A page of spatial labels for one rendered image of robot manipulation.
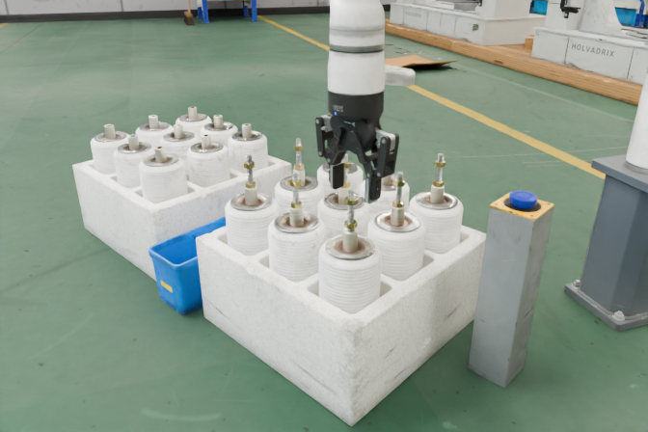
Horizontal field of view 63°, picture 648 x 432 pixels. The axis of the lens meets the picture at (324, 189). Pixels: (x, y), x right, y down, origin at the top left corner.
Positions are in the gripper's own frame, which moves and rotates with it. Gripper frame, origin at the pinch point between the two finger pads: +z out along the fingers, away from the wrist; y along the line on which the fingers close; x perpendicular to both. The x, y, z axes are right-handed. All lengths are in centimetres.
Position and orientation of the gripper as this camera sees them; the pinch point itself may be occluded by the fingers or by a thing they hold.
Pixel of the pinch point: (354, 186)
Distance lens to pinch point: 76.0
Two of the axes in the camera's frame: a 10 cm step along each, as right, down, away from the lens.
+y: 6.8, 2.9, -6.7
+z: 0.0, 9.2, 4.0
